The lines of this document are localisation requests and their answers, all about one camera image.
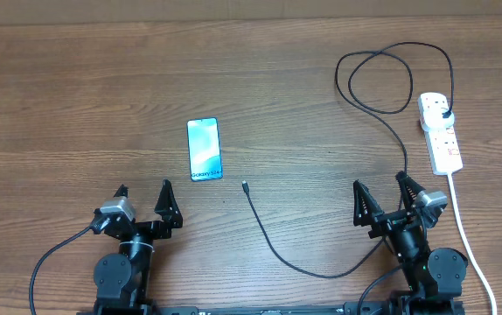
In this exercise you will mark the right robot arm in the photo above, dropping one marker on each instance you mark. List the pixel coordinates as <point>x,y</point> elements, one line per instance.
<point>434,276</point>

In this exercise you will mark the white charger plug adapter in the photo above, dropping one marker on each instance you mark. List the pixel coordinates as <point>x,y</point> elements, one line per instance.
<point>436,120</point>

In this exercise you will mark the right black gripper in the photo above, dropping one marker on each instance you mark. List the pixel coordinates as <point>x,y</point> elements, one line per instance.
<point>385,220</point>

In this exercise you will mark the white power strip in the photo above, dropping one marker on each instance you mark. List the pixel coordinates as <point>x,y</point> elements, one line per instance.
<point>442,144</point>

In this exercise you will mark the Samsung Galaxy smartphone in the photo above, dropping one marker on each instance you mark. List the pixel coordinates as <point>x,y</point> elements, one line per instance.
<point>204,149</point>

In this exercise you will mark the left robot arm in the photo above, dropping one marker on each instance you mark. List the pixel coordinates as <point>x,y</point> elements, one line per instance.
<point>122,277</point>

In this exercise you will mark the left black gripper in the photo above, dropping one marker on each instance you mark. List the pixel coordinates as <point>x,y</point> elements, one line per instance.
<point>161,229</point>

